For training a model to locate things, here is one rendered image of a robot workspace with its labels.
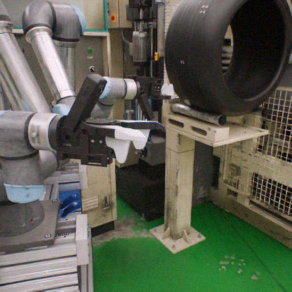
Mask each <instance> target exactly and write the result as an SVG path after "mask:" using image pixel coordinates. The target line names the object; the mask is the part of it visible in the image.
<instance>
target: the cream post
mask: <svg viewBox="0 0 292 292"><path fill-rule="evenodd" d="M181 1H182V0H169V23H170V21H171V19H172V15H173V13H174V11H173V5H175V4H180V3H181ZM193 160H194V140H193V139H191V138H189V137H186V136H183V135H181V134H179V133H176V132H174V131H171V130H169V129H166V146H165V201H164V232H165V231H166V230H167V228H170V235H169V236H170V237H171V238H172V239H173V240H175V241H176V240H178V239H180V238H182V237H183V230H185V232H186V234H187V236H188V235H190V222H191V220H190V213H191V201H192V181H193Z"/></svg>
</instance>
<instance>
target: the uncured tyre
mask: <svg viewBox="0 0 292 292"><path fill-rule="evenodd" d="M187 1H190V0H182V1H181V3H180V4H179V5H178V6H177V8H176V10H175V12H174V13H173V15H172V19H171V21H170V23H169V27H168V31H167V35H166V40H165V44H164V62H165V70H166V73H167V77H168V78H169V82H170V84H172V85H173V90H174V91H175V93H176V94H177V95H178V97H179V98H180V99H181V100H183V101H184V102H185V103H186V104H188V105H189V106H190V107H192V108H197V109H200V110H204V111H208V112H212V113H217V114H220V115H224V116H226V117H234V116H242V115H245V114H247V113H249V112H252V111H254V110H255V109H256V108H258V107H259V106H260V105H262V104H263V103H264V102H265V100H267V99H268V98H269V96H271V95H272V94H273V92H274V91H275V90H276V88H277V86H278V85H279V84H280V82H281V80H282V78H283V75H284V74H285V71H286V69H287V65H288V62H289V60H290V55H291V48H292V18H291V16H292V15H291V10H290V7H289V4H288V2H287V0H193V1H190V2H187ZM182 2H184V3H182ZM203 5H209V7H208V9H207V10H206V13H205V15H204V14H199V12H200V10H201V8H202V6H203ZM229 24H230V27H231V30H232V34H233V51H232V58H231V61H230V65H229V67H228V70H227V71H226V73H225V75H224V76H223V72H222V64H221V54H222V48H223V44H224V38H225V34H226V31H227V29H228V27H229ZM180 59H184V63H185V65H180Z"/></svg>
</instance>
